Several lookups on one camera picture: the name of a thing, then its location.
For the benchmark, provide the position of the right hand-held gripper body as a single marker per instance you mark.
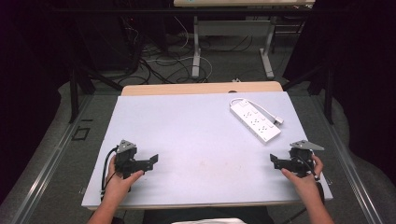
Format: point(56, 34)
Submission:
point(300, 155)

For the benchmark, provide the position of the white desk with metal legs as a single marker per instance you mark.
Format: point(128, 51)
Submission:
point(243, 28)

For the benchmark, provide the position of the black metal stand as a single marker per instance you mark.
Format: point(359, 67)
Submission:
point(323, 87)
point(77, 90)

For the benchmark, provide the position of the white table mat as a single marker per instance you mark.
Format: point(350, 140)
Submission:
point(199, 149)

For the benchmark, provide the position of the person's left hand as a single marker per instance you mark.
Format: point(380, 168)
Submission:
point(120, 186)

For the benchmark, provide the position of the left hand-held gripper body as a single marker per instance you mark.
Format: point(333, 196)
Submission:
point(125, 155)

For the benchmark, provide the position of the person's dark clothing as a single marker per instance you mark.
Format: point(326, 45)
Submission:
point(205, 215)

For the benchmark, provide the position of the person's right hand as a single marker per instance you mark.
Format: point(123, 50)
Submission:
point(306, 185)

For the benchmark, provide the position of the wooden table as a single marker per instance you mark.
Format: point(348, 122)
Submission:
point(199, 88)

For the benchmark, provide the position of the metal floor rail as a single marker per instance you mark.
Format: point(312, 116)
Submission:
point(348, 161)
point(46, 161)

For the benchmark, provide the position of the white power strip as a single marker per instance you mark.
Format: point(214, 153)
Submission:
point(255, 121)

